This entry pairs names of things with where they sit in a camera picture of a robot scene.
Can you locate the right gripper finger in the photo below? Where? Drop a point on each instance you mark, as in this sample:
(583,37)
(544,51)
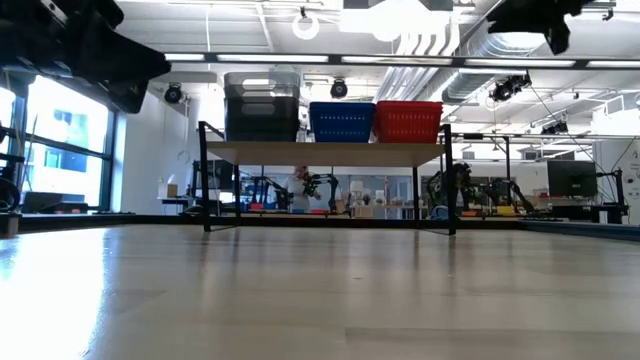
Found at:
(520,15)
(559,40)

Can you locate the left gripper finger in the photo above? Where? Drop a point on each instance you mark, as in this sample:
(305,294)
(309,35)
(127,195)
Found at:
(125,57)
(132,97)

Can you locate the grey translucent plastic basket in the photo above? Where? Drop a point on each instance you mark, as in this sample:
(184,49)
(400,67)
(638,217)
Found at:
(260,134)
(235,76)
(232,102)

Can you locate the black background robot arm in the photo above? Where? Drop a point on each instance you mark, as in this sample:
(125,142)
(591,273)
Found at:
(332,190)

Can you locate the wooden shelf with black legs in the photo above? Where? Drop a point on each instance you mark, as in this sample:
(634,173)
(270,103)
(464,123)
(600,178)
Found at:
(325,154)

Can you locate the large bright window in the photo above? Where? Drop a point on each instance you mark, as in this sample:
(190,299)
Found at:
(65,130)

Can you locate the small cardboard box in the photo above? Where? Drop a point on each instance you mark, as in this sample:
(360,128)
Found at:
(172,189)

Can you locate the black monitor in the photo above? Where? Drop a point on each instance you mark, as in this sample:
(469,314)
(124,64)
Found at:
(572,179)

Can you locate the long ceiling light strip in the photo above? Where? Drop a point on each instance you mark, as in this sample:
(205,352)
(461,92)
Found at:
(270,58)

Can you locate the person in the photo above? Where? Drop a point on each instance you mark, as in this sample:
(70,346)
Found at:
(298,192)

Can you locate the black round ceiling camera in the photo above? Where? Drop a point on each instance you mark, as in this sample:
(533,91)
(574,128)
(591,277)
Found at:
(173,94)
(338,89)

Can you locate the silver ventilation duct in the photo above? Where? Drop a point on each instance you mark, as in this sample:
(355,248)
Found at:
(480,60)

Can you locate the black ceiling camera rig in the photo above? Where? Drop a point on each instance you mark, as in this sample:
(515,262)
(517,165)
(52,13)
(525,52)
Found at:
(507,90)

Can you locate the black metal table frame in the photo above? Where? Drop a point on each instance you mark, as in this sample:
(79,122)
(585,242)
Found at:
(75,220)

